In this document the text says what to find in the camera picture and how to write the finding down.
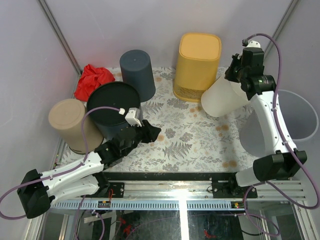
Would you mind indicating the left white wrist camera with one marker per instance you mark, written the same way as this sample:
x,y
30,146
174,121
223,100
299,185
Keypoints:
x,y
132,116

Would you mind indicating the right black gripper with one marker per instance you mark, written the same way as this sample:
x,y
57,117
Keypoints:
x,y
236,59

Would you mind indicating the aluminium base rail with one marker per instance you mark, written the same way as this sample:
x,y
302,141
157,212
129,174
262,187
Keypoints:
x,y
158,195

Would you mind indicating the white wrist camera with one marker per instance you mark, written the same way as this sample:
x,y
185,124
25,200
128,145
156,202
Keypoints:
x,y
132,116
249,43

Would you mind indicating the crumpled red cloth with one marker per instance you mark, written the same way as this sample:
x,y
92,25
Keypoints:
x,y
92,78

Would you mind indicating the left aluminium frame post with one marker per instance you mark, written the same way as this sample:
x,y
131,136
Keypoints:
x,y
59,34

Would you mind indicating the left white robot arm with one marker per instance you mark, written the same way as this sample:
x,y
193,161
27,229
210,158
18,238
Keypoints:
x,y
83,177

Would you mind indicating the yellow mesh basket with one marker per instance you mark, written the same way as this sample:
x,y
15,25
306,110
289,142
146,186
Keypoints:
x,y
197,65

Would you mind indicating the slate blue tapered bin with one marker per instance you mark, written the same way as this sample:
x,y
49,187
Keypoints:
x,y
136,70

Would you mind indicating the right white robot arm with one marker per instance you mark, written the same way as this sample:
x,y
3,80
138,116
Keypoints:
x,y
280,161

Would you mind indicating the cream white bin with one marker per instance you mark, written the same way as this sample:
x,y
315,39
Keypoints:
x,y
223,97

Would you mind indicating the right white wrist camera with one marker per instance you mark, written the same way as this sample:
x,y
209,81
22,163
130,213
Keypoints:
x,y
249,43

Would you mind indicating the floral patterned table mat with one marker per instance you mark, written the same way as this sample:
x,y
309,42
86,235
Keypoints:
x,y
190,139

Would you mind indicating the beige bin with black rim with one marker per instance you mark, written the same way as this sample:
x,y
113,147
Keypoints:
x,y
66,118

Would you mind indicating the translucent grey bin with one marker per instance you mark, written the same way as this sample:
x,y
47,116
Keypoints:
x,y
300,117

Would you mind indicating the aluminium frame post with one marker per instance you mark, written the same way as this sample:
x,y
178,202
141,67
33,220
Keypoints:
x,y
59,34
280,13

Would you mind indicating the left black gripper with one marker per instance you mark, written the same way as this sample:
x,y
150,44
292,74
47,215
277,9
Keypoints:
x,y
151,132

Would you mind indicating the right aluminium frame post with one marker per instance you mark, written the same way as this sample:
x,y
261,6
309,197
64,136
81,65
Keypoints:
x,y
280,13

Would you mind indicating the large dark navy bin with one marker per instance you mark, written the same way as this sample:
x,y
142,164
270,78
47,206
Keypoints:
x,y
117,95

